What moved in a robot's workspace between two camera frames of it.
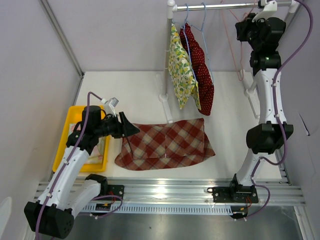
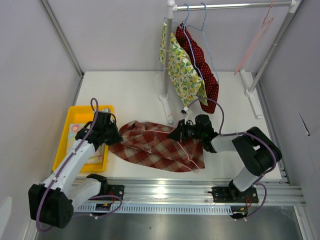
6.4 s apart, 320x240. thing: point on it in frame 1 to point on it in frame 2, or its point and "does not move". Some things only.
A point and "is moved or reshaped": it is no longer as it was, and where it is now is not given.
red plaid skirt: (164, 145) is moved or reshaped
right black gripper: (242, 27) to (179, 132)
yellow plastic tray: (74, 115) does not move
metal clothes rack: (172, 8) does not move
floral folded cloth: (97, 156) does not move
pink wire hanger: (222, 1) to (166, 132)
